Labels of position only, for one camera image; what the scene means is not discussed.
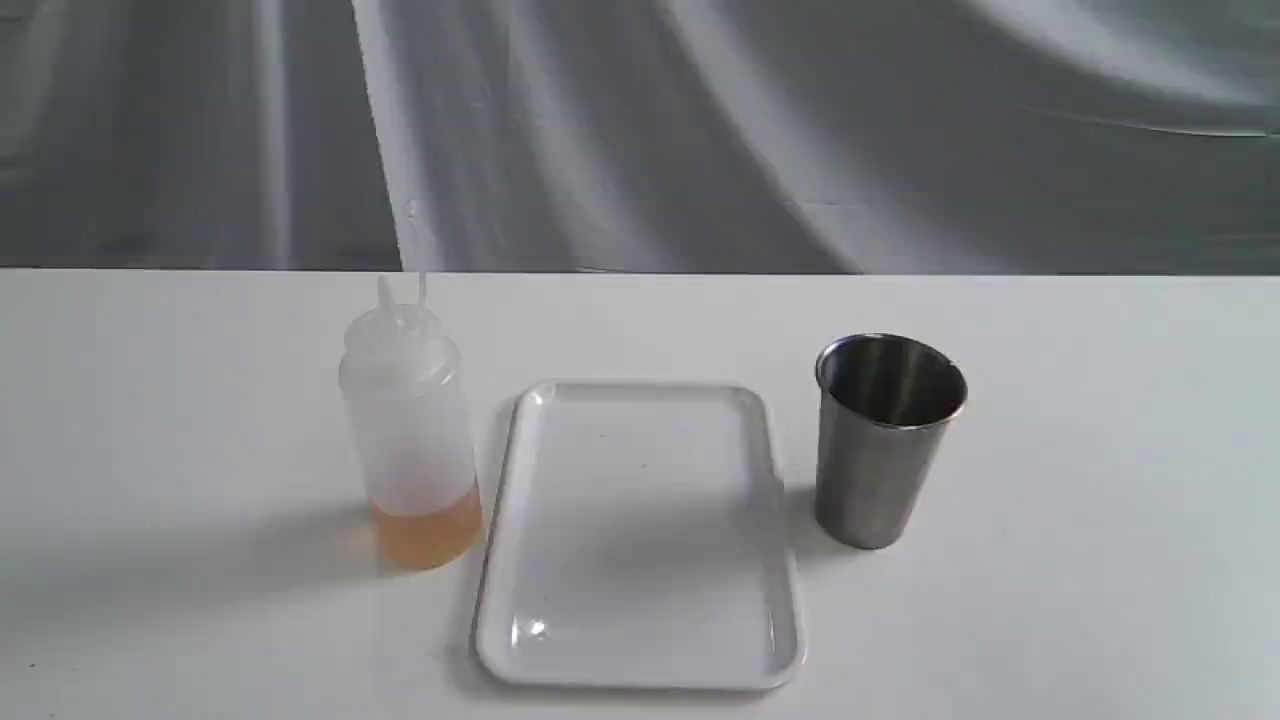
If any clear plastic squeeze bottle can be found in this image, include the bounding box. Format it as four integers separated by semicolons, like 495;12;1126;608
337;272;484;571

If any stainless steel cup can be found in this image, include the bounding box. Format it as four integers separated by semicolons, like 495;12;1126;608
814;333;968;550

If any white plastic tray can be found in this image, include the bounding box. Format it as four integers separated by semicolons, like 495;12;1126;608
474;380;806;693

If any grey backdrop cloth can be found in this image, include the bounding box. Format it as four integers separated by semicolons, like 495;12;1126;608
1;1;1279;275

